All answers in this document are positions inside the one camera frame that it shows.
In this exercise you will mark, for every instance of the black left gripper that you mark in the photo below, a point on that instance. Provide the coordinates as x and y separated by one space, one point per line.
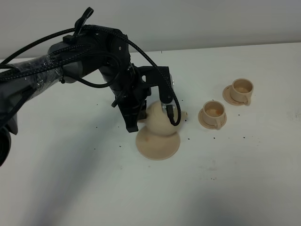
128 87

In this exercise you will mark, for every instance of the beige teapot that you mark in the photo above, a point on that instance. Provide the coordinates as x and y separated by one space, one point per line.
158 122

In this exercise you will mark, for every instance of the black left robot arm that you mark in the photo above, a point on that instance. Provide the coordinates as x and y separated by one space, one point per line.
93 55

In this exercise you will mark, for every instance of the beige teapot saucer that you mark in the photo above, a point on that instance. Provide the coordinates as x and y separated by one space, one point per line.
156 147

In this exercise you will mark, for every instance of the near beige teacup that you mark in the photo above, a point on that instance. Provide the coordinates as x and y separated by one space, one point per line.
213 112

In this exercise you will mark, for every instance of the beige teacup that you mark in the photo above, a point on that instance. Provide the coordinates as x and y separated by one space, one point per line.
244 83
213 112

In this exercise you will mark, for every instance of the near beige cup saucer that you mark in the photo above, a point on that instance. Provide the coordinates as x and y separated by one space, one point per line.
217 125

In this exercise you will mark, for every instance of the beige cup saucer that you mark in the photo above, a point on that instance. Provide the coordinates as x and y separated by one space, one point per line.
217 125
227 95

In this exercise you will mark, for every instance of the far beige cup saucer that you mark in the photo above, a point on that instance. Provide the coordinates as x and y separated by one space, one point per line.
227 95

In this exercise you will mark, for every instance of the far beige teacup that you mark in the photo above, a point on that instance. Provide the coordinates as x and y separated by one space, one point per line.
244 83

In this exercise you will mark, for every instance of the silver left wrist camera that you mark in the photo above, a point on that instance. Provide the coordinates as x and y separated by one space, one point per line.
165 94

